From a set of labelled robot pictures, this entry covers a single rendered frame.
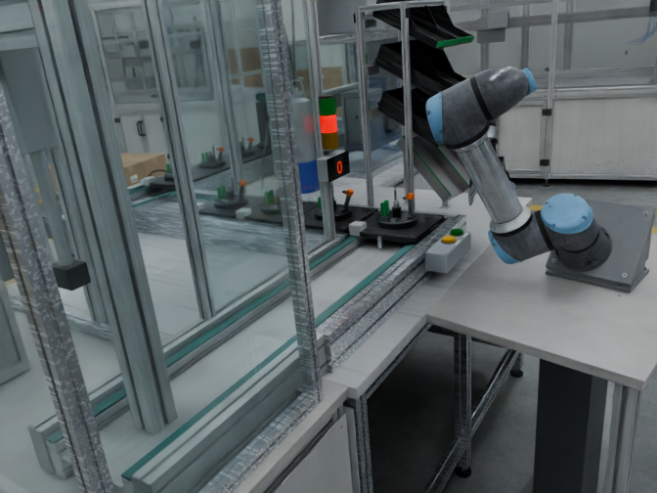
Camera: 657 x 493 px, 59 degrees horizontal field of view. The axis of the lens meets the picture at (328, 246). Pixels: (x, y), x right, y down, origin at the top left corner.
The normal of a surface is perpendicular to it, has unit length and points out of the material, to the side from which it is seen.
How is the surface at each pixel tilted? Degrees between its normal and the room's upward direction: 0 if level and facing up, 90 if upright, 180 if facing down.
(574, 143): 90
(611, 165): 90
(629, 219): 45
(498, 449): 0
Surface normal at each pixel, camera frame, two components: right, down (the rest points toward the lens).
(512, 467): -0.07, -0.93
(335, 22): -0.53, 0.34
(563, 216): -0.43, -0.48
